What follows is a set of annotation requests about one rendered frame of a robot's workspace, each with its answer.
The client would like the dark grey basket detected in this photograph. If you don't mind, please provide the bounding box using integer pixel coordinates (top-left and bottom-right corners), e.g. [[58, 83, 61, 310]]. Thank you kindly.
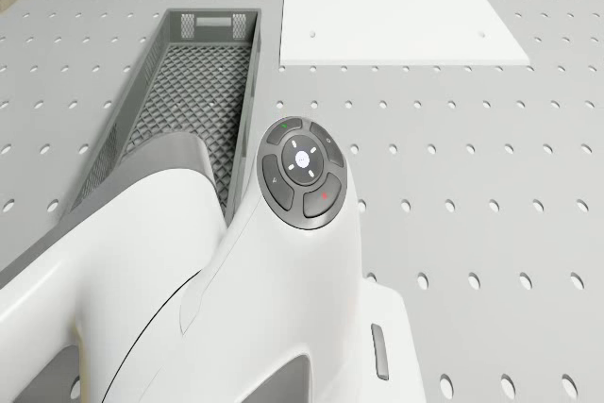
[[0, 8, 264, 287]]

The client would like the white board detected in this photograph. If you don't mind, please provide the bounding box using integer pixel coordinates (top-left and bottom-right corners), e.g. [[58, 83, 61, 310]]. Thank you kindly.
[[279, 0, 532, 66]]

